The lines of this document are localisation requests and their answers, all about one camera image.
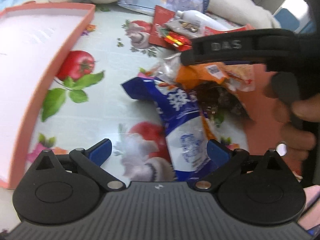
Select person's right hand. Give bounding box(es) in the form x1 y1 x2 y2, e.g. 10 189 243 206
273 94 319 161

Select blue curtain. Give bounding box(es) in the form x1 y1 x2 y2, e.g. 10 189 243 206
297 21 316 34

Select blue chair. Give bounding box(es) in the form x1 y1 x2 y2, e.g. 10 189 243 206
274 8 300 31

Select red clear snack bag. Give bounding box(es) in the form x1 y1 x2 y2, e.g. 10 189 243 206
204 24 255 92

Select pink cardboard box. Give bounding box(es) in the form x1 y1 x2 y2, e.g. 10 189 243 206
238 64 283 155

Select grey duvet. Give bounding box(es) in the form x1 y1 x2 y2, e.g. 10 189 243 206
208 0 280 29

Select dark brown snack bag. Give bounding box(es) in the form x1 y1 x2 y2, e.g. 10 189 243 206
194 82 250 119

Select blue white snack bag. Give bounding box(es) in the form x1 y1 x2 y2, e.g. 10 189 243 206
121 76 226 183

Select fruit print bed sheet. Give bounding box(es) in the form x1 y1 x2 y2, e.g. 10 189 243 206
24 5 248 183

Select grey nut packet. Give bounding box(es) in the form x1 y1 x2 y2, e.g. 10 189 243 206
164 18 204 39

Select white bottle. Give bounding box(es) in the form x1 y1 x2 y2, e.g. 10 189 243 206
175 10 229 31

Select orange snack packet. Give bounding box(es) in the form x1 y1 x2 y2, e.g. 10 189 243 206
175 62 229 90

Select red candy packet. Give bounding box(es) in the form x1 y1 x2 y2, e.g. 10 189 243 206
160 28 191 52

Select red flat packet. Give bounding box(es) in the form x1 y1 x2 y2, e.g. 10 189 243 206
149 5 175 49

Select pink box lid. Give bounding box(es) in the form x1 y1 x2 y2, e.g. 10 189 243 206
1 3 95 189

